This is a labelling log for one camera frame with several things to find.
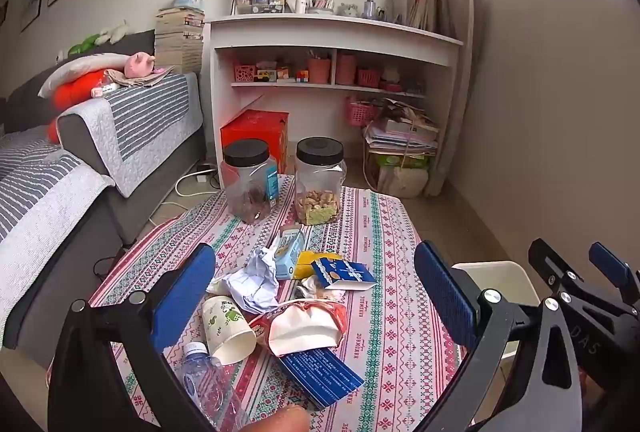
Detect paper cup with green print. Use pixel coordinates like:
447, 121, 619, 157
201, 294, 257, 366

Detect beige curtain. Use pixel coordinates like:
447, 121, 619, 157
435, 0, 483, 198

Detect clear jar with nuts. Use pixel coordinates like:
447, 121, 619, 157
294, 137, 347, 227

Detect striped grey seat blanket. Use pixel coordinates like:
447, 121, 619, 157
0, 139, 116, 338

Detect black cable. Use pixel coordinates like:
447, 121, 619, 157
92, 247, 128, 278

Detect grey sofa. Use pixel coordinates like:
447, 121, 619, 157
0, 29, 206, 353

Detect red and white snack bag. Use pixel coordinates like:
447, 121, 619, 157
248, 299, 348, 358

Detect red pillow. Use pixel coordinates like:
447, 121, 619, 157
47, 69, 113, 143

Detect tall stack of books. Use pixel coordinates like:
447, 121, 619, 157
154, 7, 206, 74

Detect white shelf unit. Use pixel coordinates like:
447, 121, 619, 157
207, 0, 466, 190

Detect white plush toy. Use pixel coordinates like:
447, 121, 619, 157
97, 19, 132, 44

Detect green pack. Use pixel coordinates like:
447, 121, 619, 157
375, 154, 431, 170

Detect white pillow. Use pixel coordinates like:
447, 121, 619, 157
37, 52, 133, 99

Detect green plush toy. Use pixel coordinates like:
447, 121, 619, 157
67, 33, 101, 55

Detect leaning books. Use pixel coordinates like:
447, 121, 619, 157
405, 0, 451, 33

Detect yellow packet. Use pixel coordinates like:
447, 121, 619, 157
292, 250, 343, 283

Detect pink pen cup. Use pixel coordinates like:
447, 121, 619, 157
307, 52, 332, 84

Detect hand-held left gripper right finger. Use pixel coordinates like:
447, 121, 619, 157
414, 240, 583, 432

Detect red cardboard box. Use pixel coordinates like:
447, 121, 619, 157
220, 108, 290, 175

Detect light blue drink carton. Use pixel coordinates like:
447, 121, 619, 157
270, 226, 307, 280

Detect pink hanging basket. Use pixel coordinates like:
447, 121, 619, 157
346, 98, 381, 128

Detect pink pig plush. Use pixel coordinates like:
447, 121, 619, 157
124, 52, 157, 79

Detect white wrapper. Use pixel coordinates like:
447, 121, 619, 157
295, 274, 346, 303

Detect blue and white packet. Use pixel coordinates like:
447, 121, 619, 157
310, 257, 377, 290

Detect stack of papers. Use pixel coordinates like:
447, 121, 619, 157
365, 99, 441, 158

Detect clear storage boxes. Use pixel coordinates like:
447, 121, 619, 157
234, 0, 286, 15

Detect clear jar with blue label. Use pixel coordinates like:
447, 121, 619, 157
220, 138, 279, 225

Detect patterned pink tablecloth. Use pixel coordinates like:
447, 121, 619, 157
47, 174, 501, 432

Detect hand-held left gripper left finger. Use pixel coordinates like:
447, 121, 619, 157
47, 242, 236, 432

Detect clear plastic bottle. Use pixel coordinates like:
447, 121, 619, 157
176, 341, 251, 432

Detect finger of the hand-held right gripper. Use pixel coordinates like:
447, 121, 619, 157
588, 242, 640, 313
528, 238, 583, 300

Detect person's left hand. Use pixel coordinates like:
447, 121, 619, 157
247, 404, 311, 432

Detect striped grey armrest blanket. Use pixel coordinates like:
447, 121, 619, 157
56, 72, 205, 199

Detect white paper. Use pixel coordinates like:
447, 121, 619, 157
207, 246, 280, 314

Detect white cable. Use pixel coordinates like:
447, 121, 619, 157
175, 172, 221, 199

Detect white plastic bin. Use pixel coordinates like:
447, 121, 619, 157
452, 261, 541, 359

